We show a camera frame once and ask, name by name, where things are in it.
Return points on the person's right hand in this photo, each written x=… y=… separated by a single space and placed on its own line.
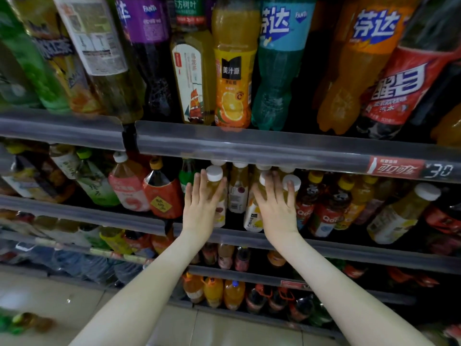
x=279 y=212

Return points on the person's left hand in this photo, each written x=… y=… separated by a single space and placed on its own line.
x=202 y=216

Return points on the drinks shelf unit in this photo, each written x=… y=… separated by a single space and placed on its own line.
x=252 y=144

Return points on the green bottle yellow cap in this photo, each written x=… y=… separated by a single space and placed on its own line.
x=8 y=323

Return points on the person's left forearm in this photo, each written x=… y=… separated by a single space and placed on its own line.
x=137 y=299

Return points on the person's right forearm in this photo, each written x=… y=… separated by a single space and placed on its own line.
x=346 y=292

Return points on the red shelf label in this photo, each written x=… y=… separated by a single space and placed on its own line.
x=395 y=167

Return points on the digital price tag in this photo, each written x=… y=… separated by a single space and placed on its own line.
x=438 y=170

